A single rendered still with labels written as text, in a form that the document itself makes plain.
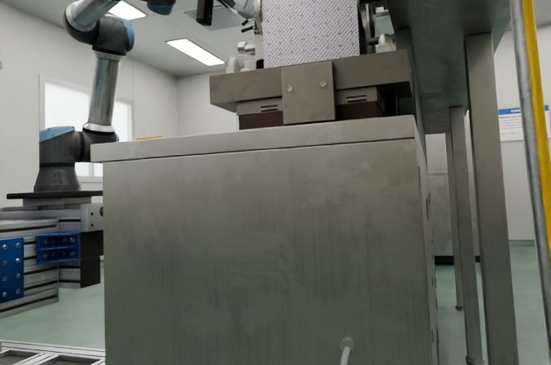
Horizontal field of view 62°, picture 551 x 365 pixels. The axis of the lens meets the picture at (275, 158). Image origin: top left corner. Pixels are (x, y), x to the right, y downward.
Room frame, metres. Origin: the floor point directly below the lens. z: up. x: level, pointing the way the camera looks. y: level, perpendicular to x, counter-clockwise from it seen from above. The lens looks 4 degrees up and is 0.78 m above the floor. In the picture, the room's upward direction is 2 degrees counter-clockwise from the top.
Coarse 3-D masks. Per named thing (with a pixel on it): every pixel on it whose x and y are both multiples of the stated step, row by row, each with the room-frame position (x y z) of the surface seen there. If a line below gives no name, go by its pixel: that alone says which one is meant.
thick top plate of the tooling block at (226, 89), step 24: (240, 72) 0.92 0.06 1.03; (264, 72) 0.90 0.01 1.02; (336, 72) 0.85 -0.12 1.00; (360, 72) 0.84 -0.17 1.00; (384, 72) 0.82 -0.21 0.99; (408, 72) 0.81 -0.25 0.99; (216, 96) 0.93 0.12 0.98; (240, 96) 0.92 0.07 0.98; (264, 96) 0.90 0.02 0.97; (384, 96) 0.94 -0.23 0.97; (408, 96) 0.95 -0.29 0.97
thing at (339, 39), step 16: (288, 32) 1.09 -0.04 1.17; (304, 32) 1.07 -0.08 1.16; (320, 32) 1.06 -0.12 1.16; (336, 32) 1.05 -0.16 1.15; (352, 32) 1.04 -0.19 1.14; (272, 48) 1.10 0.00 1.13; (288, 48) 1.09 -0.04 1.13; (304, 48) 1.07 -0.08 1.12; (320, 48) 1.06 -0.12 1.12; (336, 48) 1.05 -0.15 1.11; (352, 48) 1.04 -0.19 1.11; (272, 64) 1.10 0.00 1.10; (288, 64) 1.09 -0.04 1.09
